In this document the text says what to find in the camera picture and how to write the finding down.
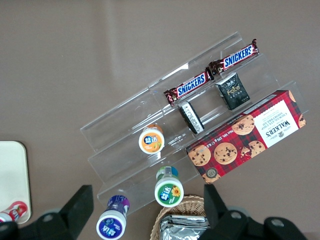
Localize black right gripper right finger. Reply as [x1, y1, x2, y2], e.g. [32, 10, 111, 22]
[203, 184, 308, 240]

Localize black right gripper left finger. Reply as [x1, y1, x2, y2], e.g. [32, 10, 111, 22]
[0, 184, 95, 240]

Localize wicker basket holding foil trays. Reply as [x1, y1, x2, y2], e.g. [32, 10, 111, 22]
[150, 194, 213, 240]

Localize cream plastic tray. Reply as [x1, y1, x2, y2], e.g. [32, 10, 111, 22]
[0, 140, 32, 225]

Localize stack of foil trays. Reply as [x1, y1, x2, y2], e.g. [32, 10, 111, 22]
[159, 214, 211, 240]

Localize purple-capped gum bottle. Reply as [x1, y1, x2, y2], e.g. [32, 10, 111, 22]
[96, 194, 130, 240]

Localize green-capped gum bottle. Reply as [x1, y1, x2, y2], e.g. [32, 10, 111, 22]
[154, 165, 185, 208]

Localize red-capped gum bottle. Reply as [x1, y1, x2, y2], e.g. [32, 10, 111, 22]
[0, 201, 28, 224]

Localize red Walkers cookie box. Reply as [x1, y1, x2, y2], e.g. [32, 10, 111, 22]
[185, 89, 307, 185]

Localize orange-capped gum bottle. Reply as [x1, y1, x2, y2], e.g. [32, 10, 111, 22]
[138, 124, 166, 155]

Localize clear acrylic stepped display stand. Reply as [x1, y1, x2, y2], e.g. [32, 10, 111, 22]
[79, 31, 310, 216]

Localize black tissue pack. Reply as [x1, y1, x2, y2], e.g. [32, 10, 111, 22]
[177, 100, 205, 135]
[214, 73, 251, 111]

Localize Snickers chocolate bar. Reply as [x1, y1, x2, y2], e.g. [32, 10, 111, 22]
[163, 71, 215, 107]
[208, 38, 260, 77]

